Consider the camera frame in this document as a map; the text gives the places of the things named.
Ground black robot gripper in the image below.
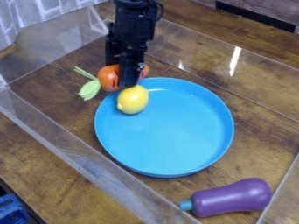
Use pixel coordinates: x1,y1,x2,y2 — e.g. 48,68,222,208
105,0,164,88

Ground orange toy carrot green leaves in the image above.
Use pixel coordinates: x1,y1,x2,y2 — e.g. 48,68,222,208
72,63,151,102

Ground yellow toy lemon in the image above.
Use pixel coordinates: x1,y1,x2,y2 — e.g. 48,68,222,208
116,85,149,115

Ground blue round plastic plate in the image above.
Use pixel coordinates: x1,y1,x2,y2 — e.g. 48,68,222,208
95,77,235,178

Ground white patterned curtain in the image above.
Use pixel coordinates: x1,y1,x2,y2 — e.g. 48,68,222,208
0,0,109,51

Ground black baseboard strip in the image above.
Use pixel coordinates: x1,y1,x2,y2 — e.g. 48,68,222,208
215,0,295,33

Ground purple toy eggplant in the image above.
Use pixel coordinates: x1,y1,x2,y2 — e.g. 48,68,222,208
179,178,272,217

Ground blue plastic crate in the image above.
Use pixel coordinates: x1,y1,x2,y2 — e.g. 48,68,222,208
0,194,28,224

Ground clear acrylic enclosure wall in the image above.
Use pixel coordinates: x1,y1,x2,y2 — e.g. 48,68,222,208
0,0,299,224

